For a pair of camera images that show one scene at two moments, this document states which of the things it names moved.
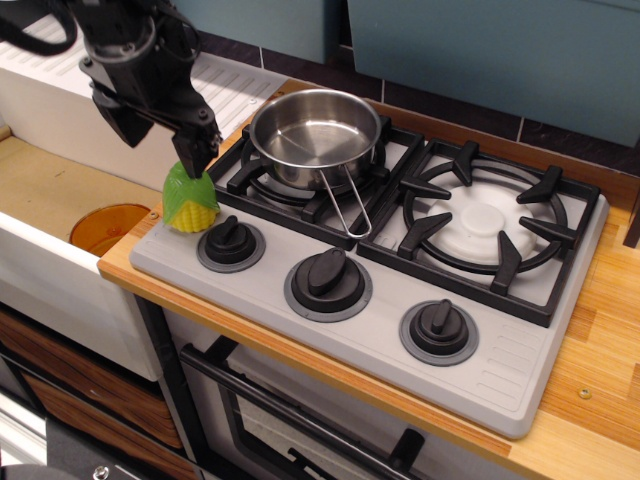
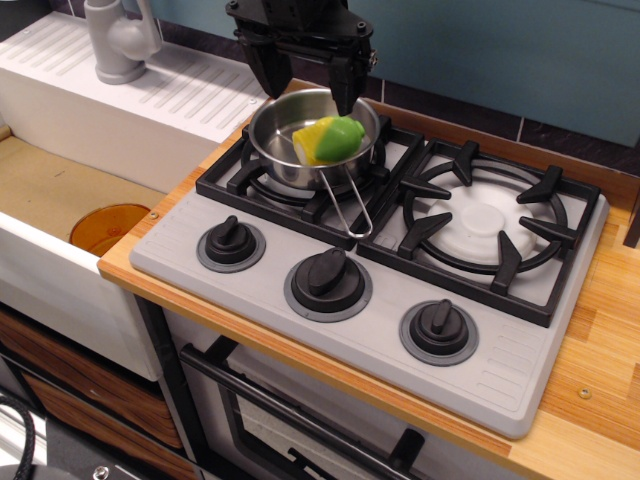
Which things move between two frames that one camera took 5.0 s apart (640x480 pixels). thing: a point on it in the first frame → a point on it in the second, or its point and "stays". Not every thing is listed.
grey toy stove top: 472,360 stays
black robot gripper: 139,62 → 327,26
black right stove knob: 439,333 stays
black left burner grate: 334,216 stays
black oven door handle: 401,464 stays
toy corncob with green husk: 190,204 → 327,139
